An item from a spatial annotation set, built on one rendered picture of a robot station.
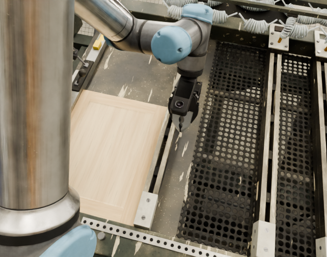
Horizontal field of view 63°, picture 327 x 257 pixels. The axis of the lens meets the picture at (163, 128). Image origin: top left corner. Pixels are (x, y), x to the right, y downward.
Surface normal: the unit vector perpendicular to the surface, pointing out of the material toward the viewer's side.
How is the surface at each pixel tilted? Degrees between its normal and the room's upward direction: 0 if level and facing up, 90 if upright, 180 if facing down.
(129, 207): 50
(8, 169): 97
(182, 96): 57
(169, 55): 117
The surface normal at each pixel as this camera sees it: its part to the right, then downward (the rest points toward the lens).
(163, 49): -0.48, 0.51
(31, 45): 0.47, 0.33
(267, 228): 0.01, -0.50
